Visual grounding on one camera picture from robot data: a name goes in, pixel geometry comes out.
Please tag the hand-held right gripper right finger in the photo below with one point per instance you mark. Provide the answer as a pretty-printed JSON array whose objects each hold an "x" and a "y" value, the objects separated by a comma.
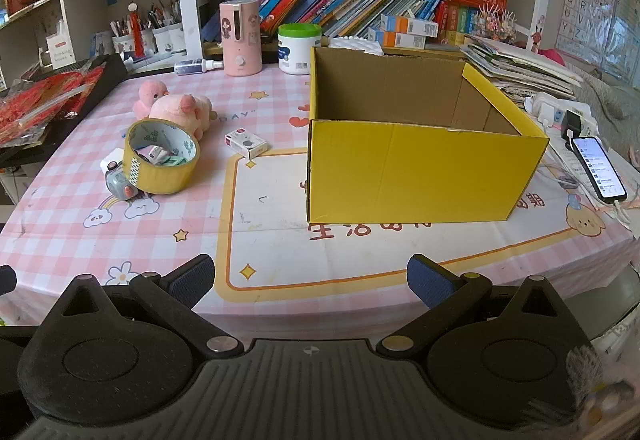
[{"x": 430, "y": 282}]

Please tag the grey cloth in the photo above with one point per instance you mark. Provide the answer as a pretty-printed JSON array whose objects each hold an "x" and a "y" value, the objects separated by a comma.
[{"x": 615, "y": 105}]

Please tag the grey toy car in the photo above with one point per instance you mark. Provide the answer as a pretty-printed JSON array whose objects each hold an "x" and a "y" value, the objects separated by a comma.
[{"x": 117, "y": 182}]

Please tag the yellow cardboard box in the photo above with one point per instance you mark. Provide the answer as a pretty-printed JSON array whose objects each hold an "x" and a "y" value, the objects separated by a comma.
[{"x": 410, "y": 170}]

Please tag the white jar green lid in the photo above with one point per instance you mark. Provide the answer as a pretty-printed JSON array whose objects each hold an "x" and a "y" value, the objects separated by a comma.
[{"x": 299, "y": 55}]

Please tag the pink plush pig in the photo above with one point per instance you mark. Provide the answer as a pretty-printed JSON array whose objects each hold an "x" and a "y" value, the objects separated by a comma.
[{"x": 175, "y": 113}]

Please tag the red tassel ornament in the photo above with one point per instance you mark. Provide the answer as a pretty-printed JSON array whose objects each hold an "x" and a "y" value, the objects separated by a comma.
[{"x": 135, "y": 35}]

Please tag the glue tube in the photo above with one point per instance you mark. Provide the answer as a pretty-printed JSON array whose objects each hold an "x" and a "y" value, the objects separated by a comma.
[{"x": 192, "y": 67}]

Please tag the white power strip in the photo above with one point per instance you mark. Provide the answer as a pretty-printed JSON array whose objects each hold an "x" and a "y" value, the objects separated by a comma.
[{"x": 542, "y": 113}]

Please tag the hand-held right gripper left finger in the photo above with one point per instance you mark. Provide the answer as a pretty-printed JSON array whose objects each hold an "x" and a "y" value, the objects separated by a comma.
[{"x": 192, "y": 277}]

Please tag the black charger plug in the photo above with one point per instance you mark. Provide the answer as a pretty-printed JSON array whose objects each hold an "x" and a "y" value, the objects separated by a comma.
[{"x": 572, "y": 123}]

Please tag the small white pink carton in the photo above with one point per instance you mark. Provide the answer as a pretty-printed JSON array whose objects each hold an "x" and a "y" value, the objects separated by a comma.
[{"x": 156, "y": 154}]

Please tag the white card box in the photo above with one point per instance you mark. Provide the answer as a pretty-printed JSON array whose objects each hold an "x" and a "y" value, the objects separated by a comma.
[{"x": 61, "y": 53}]

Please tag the bag of red envelopes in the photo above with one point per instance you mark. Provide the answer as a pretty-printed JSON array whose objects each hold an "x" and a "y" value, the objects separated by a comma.
[{"x": 40, "y": 105}]

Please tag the pink plush duck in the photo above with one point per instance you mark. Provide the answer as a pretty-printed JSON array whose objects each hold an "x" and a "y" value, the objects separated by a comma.
[{"x": 145, "y": 98}]

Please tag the pink rectangular box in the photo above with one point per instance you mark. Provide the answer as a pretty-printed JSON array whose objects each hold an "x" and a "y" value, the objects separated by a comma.
[{"x": 242, "y": 55}]

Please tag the small white box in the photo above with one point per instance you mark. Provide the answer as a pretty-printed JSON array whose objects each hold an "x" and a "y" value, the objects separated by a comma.
[{"x": 245, "y": 143}]

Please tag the black smartphone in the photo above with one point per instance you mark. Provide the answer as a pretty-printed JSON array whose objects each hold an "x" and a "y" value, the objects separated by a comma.
[{"x": 597, "y": 168}]

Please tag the white pen holder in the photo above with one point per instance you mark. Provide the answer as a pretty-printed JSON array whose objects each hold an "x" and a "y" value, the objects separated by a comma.
[
  {"x": 172, "y": 40},
  {"x": 122, "y": 48},
  {"x": 148, "y": 44}
]

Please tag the blue orange medicine box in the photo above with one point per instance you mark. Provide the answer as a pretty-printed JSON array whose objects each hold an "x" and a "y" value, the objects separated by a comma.
[
  {"x": 395, "y": 39},
  {"x": 410, "y": 25}
]

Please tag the character chart wall poster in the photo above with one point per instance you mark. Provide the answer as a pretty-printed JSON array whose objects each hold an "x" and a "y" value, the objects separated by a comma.
[{"x": 625, "y": 20}]

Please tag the white foam block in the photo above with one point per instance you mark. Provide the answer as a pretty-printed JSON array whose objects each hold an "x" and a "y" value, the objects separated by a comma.
[{"x": 355, "y": 45}]

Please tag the brown packing tape roll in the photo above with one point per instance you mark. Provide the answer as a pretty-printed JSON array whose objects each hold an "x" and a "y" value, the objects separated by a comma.
[{"x": 160, "y": 180}]

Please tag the black electronic keyboard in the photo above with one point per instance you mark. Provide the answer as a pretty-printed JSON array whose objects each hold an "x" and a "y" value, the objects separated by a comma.
[{"x": 112, "y": 75}]

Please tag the mint green utility knife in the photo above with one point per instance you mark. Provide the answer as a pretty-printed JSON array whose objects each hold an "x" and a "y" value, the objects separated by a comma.
[{"x": 175, "y": 162}]

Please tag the colourful hair clip holder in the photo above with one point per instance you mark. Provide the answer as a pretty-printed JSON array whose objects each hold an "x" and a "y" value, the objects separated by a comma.
[{"x": 492, "y": 23}]

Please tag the pink checked tablecloth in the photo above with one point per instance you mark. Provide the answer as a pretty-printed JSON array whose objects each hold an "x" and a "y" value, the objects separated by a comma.
[{"x": 275, "y": 220}]

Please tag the stack of papers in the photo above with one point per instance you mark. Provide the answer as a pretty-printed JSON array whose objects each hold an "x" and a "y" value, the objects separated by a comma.
[{"x": 520, "y": 70}]

